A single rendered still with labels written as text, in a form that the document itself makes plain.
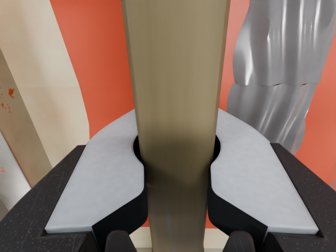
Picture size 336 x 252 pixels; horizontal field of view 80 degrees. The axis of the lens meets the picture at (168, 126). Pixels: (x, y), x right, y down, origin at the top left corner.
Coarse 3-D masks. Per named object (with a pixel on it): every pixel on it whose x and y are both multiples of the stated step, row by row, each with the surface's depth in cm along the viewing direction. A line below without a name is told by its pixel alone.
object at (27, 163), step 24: (0, 72) 16; (0, 96) 16; (0, 120) 16; (24, 120) 18; (0, 144) 16; (24, 144) 18; (0, 168) 18; (24, 168) 18; (48, 168) 22; (0, 192) 19; (24, 192) 19
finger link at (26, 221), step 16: (64, 160) 8; (48, 176) 7; (64, 176) 7; (32, 192) 6; (48, 192) 6; (16, 208) 6; (32, 208) 6; (48, 208) 6; (0, 224) 6; (16, 224) 6; (32, 224) 6; (0, 240) 5; (16, 240) 5; (32, 240) 5; (48, 240) 5; (64, 240) 5; (80, 240) 5
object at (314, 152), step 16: (96, 96) 18; (112, 96) 18; (128, 96) 18; (224, 96) 18; (320, 96) 17; (96, 112) 19; (112, 112) 19; (320, 112) 18; (96, 128) 20; (320, 128) 19; (304, 144) 20; (320, 144) 20; (304, 160) 21; (320, 160) 21; (320, 176) 22; (144, 224) 27; (208, 224) 27
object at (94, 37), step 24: (72, 0) 14; (96, 0) 14; (120, 0) 14; (240, 0) 14; (72, 24) 15; (96, 24) 15; (120, 24) 15; (240, 24) 15; (72, 48) 16; (96, 48) 16; (120, 48) 16; (96, 72) 17; (120, 72) 17
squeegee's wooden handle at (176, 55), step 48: (144, 0) 5; (192, 0) 5; (144, 48) 6; (192, 48) 6; (144, 96) 6; (192, 96) 6; (144, 144) 8; (192, 144) 7; (192, 192) 9; (192, 240) 10
